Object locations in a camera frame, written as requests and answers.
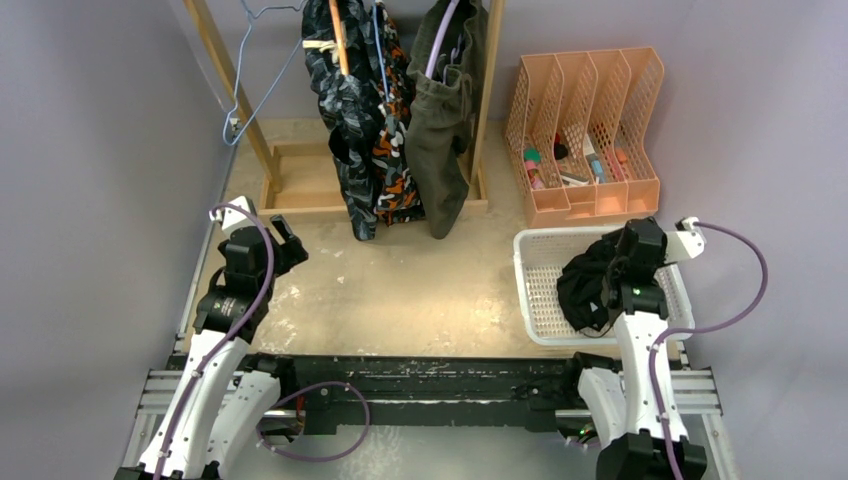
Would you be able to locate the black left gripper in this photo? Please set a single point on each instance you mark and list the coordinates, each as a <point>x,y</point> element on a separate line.
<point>288,253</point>

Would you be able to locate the dark leaf-print shorts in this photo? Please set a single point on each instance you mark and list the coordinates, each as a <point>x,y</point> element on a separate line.
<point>348,105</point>

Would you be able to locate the orange plastic hanger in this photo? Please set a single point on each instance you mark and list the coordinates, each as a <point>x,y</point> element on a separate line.
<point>340,37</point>

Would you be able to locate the black shorts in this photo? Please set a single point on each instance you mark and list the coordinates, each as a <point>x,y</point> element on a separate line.
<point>580,285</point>

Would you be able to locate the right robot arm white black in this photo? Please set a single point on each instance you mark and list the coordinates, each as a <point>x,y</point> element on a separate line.
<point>635,416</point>

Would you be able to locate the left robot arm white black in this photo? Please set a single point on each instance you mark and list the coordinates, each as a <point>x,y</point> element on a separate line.
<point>222,394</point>

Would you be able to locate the orange camouflage shorts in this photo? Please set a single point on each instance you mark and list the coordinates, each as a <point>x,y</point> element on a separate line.
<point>398,200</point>

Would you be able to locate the purple plastic hanger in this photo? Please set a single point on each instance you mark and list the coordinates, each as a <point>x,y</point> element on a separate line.
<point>439,37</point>

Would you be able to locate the olive green shorts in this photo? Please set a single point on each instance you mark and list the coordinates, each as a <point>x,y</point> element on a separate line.
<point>445,108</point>

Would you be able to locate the wooden clothes rack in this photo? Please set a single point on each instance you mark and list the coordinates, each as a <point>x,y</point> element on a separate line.
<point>288,189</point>

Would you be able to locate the white plastic basket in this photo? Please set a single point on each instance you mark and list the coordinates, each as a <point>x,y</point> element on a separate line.
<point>539,257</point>

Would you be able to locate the orange plastic file organizer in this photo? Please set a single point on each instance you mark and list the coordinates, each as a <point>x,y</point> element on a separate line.
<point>608,94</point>

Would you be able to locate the items in file organizer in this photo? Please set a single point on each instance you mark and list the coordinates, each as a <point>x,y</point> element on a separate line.
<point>572,172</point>

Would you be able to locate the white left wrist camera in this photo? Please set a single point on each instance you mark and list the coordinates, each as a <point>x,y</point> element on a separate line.
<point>234,215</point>

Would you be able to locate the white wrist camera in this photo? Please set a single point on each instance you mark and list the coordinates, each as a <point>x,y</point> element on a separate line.
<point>234,215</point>
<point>685,242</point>

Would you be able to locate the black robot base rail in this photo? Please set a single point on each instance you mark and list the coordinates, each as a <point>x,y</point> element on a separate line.
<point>301,374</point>

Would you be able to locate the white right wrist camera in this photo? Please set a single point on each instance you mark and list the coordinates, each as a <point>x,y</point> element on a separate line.
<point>685,242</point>

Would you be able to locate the aluminium frame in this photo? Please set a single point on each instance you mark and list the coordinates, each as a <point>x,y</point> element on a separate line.
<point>159,391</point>

